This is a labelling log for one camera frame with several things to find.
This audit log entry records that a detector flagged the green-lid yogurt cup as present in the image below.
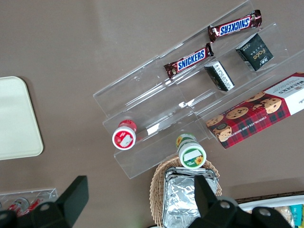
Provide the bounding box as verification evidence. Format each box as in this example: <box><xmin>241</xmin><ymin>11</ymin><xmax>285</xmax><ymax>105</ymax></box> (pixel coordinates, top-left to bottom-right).
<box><xmin>175</xmin><ymin>133</ymin><xmax>207</xmax><ymax>170</ymax></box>

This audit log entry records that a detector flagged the bagged rice cracker snack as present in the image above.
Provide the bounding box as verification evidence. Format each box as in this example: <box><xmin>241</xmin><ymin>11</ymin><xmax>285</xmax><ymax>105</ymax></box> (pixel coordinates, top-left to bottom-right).
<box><xmin>272</xmin><ymin>206</ymin><xmax>293</xmax><ymax>228</ymax></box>

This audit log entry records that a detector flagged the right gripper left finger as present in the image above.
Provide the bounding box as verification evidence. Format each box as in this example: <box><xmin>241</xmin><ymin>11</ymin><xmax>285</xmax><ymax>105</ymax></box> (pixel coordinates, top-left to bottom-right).
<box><xmin>30</xmin><ymin>175</ymin><xmax>89</xmax><ymax>228</ymax></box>

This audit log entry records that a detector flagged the red-lid yogurt cup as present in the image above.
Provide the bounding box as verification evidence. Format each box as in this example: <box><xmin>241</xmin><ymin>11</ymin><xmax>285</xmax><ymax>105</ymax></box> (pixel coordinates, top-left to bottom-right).
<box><xmin>111</xmin><ymin>119</ymin><xmax>138</xmax><ymax>152</ymax></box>

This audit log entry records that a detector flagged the red Walkers cookie box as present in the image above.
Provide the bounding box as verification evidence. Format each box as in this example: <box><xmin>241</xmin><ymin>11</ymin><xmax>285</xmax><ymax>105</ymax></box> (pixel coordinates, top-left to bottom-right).
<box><xmin>205</xmin><ymin>72</ymin><xmax>304</xmax><ymax>150</ymax></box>

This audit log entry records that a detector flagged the red Coca-Cola bottle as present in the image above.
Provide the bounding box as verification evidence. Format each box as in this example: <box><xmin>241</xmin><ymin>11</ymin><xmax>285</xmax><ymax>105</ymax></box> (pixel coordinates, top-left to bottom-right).
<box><xmin>26</xmin><ymin>198</ymin><xmax>44</xmax><ymax>212</ymax></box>
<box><xmin>9</xmin><ymin>197</ymin><xmax>29</xmax><ymax>212</ymax></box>

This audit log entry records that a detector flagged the oval light wicker basket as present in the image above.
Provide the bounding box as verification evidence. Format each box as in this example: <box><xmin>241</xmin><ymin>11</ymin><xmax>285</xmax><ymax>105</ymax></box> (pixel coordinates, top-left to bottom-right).
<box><xmin>149</xmin><ymin>158</ymin><xmax>223</xmax><ymax>228</ymax></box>

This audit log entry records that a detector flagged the aluminium foil container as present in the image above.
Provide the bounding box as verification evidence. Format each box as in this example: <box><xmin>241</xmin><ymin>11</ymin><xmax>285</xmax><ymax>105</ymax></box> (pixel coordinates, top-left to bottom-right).
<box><xmin>162</xmin><ymin>166</ymin><xmax>219</xmax><ymax>228</ymax></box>

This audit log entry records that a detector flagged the black box with white label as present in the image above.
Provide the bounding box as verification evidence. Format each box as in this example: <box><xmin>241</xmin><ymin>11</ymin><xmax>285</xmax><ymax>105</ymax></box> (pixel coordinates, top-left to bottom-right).
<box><xmin>203</xmin><ymin>60</ymin><xmax>235</xmax><ymax>92</ymax></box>

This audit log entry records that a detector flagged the Snickers chocolate bar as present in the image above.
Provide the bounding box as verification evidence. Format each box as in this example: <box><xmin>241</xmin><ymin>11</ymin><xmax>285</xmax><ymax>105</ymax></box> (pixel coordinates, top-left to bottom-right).
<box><xmin>207</xmin><ymin>9</ymin><xmax>263</xmax><ymax>44</ymax></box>
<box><xmin>163</xmin><ymin>42</ymin><xmax>215</xmax><ymax>79</ymax></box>

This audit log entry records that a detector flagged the white rectangular plastic bin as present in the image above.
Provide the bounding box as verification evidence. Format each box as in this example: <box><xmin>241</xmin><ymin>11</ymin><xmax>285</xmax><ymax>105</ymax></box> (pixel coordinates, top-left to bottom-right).
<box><xmin>237</xmin><ymin>196</ymin><xmax>304</xmax><ymax>228</ymax></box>

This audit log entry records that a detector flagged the clear acrylic bottle rack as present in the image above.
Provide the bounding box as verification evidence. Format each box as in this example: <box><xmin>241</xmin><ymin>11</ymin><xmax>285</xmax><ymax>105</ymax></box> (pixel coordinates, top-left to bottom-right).
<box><xmin>0</xmin><ymin>188</ymin><xmax>58</xmax><ymax>214</ymax></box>

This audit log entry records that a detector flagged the beige plastic tray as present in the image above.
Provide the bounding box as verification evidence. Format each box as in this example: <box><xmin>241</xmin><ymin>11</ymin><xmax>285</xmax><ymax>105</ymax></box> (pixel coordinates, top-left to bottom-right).
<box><xmin>0</xmin><ymin>76</ymin><xmax>44</xmax><ymax>161</ymax></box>

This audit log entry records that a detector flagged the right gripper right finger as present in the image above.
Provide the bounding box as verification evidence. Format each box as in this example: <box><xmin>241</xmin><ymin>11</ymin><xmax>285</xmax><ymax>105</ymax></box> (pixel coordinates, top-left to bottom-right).
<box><xmin>189</xmin><ymin>175</ymin><xmax>241</xmax><ymax>228</ymax></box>

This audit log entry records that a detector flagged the black box with gold print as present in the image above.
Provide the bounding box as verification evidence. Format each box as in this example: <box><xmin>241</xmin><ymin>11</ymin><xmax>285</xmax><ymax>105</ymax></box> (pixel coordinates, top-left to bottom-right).
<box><xmin>235</xmin><ymin>32</ymin><xmax>274</xmax><ymax>72</ymax></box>

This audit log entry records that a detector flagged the clear acrylic stepped display stand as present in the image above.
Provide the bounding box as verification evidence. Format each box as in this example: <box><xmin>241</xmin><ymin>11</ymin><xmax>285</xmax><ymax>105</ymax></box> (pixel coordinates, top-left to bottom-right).
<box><xmin>93</xmin><ymin>0</ymin><xmax>304</xmax><ymax>180</ymax></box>

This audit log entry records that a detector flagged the teal snack packet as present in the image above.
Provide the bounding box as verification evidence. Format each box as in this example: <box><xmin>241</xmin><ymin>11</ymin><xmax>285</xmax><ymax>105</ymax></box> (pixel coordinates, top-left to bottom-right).
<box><xmin>289</xmin><ymin>204</ymin><xmax>304</xmax><ymax>227</ymax></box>

